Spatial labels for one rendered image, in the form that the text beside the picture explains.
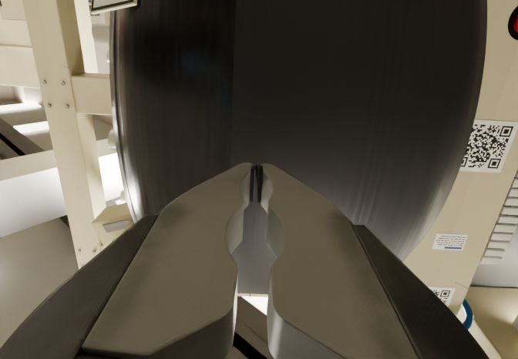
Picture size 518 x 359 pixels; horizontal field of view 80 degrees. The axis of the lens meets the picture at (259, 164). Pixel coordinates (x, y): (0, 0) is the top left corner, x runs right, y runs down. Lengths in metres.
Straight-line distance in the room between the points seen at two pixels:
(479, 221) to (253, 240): 0.41
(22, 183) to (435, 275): 3.65
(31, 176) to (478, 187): 3.71
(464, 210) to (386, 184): 0.33
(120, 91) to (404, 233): 0.25
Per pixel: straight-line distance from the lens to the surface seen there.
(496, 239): 0.65
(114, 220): 1.05
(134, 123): 0.25
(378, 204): 0.25
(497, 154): 0.55
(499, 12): 0.50
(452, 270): 0.63
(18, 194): 3.89
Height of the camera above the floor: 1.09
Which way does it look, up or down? 23 degrees up
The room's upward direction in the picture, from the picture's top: 177 degrees counter-clockwise
